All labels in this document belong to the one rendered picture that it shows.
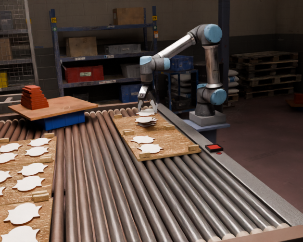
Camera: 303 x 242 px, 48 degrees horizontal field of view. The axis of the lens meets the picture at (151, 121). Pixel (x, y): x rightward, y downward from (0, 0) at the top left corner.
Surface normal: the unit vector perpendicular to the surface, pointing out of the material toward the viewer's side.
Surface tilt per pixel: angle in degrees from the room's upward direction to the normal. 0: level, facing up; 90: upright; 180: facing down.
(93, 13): 90
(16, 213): 0
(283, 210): 0
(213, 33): 83
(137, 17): 88
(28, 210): 0
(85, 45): 92
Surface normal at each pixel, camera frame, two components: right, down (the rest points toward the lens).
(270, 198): -0.04, -0.96
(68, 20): 0.33, 0.25
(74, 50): 0.55, 0.11
